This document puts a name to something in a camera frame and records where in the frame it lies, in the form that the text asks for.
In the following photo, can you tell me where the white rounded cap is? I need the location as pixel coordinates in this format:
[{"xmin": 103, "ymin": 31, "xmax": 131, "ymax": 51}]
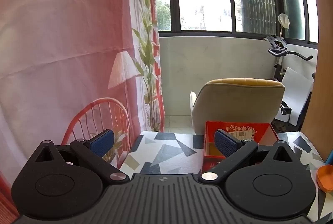
[{"xmin": 278, "ymin": 13, "xmax": 290, "ymax": 35}]

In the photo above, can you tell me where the beige armchair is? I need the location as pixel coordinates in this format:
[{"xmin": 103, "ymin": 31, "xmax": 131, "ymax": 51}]
[{"xmin": 189, "ymin": 78, "xmax": 286, "ymax": 135}]

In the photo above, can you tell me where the red strawberry print box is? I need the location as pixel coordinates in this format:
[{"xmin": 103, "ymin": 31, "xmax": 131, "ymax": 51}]
[{"xmin": 201, "ymin": 121, "xmax": 280, "ymax": 175}]

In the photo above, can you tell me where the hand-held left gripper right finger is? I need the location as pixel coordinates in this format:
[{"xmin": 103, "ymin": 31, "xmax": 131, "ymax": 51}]
[{"xmin": 201, "ymin": 129, "xmax": 296, "ymax": 183}]

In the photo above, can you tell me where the white board sheet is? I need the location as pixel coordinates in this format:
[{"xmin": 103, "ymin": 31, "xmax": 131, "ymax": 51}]
[{"xmin": 274, "ymin": 67, "xmax": 314, "ymax": 127}]

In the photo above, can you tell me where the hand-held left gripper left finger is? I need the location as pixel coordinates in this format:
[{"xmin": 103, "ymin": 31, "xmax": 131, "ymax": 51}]
[{"xmin": 34, "ymin": 129, "xmax": 130, "ymax": 183}]

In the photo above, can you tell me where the geometric patterned tablecloth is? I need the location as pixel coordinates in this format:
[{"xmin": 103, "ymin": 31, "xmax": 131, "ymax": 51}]
[{"xmin": 118, "ymin": 131, "xmax": 333, "ymax": 224}]

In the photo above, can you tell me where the black exercise bike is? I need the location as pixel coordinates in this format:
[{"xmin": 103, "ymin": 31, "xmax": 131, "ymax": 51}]
[{"xmin": 263, "ymin": 34, "xmax": 316, "ymax": 131}]

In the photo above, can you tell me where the pink printed wall cloth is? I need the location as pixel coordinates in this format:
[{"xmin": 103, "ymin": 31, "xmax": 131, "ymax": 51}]
[{"xmin": 0, "ymin": 0, "xmax": 165, "ymax": 215}]

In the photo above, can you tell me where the wooden panel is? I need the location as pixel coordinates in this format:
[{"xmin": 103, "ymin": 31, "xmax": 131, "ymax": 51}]
[{"xmin": 300, "ymin": 13, "xmax": 333, "ymax": 159}]

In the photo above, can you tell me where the orange bowl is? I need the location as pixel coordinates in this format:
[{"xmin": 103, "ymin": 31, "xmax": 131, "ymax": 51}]
[{"xmin": 316, "ymin": 165, "xmax": 333, "ymax": 192}]

